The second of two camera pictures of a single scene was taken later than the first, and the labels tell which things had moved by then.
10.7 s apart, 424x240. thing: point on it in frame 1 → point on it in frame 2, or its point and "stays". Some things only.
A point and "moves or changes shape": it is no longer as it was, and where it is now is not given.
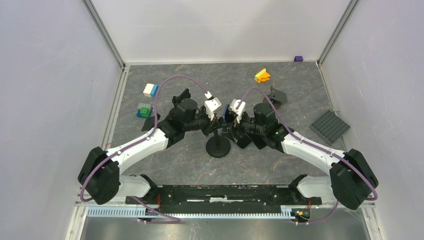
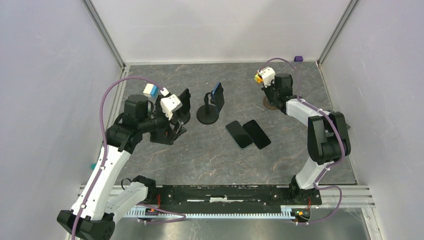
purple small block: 298,59 stays
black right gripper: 237,128 → 266,90
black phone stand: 218,146 moves or changes shape
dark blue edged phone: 225,113 → 218,96
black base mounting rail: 256,199 stays
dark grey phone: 258,140 stays
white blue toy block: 151,90 stays
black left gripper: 211,125 → 172,134
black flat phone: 244,141 stays
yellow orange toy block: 262,76 stays
